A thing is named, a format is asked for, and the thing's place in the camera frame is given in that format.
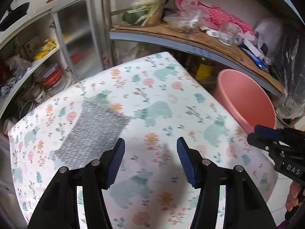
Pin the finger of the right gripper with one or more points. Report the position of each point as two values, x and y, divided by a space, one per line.
269 133
262 142

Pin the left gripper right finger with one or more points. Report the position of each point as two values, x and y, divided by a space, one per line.
191 161

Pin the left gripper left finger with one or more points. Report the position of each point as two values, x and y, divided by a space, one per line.
110 164

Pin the grey mesh cloth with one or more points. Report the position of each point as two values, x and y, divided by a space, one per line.
93 133

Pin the pink plastic trash bucket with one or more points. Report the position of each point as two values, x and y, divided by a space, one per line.
245 100

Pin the white kitchen cabinet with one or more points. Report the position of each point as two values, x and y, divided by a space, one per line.
49 49

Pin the person's right hand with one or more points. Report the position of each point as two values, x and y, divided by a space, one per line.
292 198

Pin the smartphone with blue screen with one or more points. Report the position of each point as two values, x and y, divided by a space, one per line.
258 63

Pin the white box on shelf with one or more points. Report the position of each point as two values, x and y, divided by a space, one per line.
253 49

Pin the yellow oil bottle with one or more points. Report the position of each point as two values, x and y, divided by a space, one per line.
204 70

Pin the clear glass mug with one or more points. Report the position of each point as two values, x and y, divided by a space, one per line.
228 34

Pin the cardboard shelf liner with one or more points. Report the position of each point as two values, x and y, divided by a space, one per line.
200 44

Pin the metal storage shelf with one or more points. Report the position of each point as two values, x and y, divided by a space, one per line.
288 9

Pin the pink polka dot cloth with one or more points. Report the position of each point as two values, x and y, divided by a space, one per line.
217 16

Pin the clear plastic bag on shelf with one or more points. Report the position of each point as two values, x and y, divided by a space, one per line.
188 20

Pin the vegetables in jar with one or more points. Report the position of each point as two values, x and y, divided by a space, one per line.
144 13

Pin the black wok upper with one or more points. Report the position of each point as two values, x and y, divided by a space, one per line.
14 15

